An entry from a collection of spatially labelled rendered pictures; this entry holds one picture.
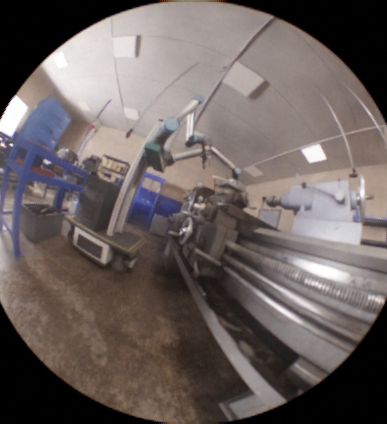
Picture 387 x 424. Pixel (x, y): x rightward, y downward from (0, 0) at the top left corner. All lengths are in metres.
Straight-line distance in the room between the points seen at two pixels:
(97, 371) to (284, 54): 3.45
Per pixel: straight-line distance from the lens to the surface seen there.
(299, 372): 0.54
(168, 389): 0.81
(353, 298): 0.39
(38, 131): 1.36
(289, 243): 0.52
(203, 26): 2.75
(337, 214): 0.61
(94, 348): 0.84
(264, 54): 2.66
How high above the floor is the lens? 0.77
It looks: 4 degrees up
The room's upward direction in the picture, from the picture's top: 20 degrees clockwise
